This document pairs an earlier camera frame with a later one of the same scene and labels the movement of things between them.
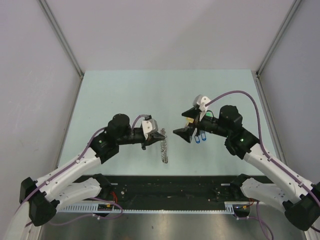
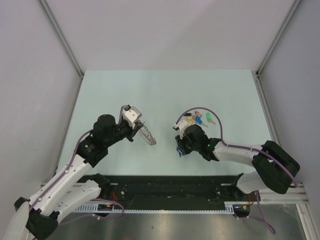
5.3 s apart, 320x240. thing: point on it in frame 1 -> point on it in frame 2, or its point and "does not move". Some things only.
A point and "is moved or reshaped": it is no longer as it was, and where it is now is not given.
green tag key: x=209 y=113 does not move
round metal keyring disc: x=163 y=146 is moved or reshaped
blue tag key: x=197 y=139 is moved or reshaped
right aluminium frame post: x=294 y=5 does not move
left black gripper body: x=146 y=142 -> x=127 y=131
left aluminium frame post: x=62 y=36 does not move
